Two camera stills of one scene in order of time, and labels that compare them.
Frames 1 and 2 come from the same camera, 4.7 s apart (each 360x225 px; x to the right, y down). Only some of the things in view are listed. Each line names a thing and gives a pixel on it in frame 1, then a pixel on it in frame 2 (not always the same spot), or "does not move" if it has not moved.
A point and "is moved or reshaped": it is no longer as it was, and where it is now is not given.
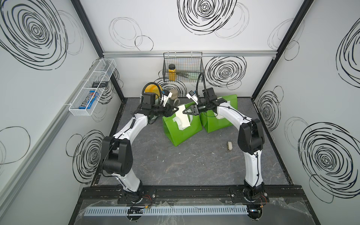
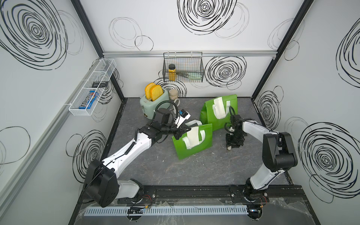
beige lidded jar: (175, 94) does not move
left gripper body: (159, 110) -> (170, 129)
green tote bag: (176, 134) is moved or reshaped
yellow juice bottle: (172, 72) does not move
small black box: (104, 84) does not move
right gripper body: (203, 107) -> (235, 139)
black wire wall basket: (189, 66) does not move
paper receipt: (182, 118) is moved or reshaped
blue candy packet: (89, 99) does not move
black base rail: (192, 195) does not move
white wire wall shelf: (84, 104) does not move
